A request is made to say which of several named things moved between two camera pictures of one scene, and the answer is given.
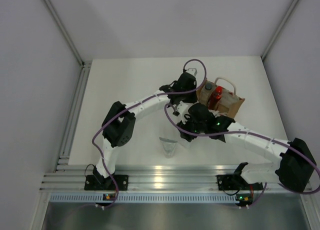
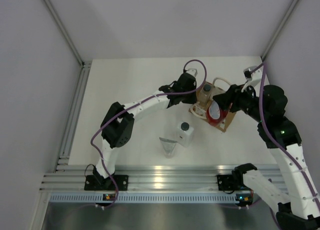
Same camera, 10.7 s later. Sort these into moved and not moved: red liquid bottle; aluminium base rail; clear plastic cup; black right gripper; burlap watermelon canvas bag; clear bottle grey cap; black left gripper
Moved: red liquid bottle; black right gripper; burlap watermelon canvas bag
Not moved: aluminium base rail; clear bottle grey cap; black left gripper; clear plastic cup
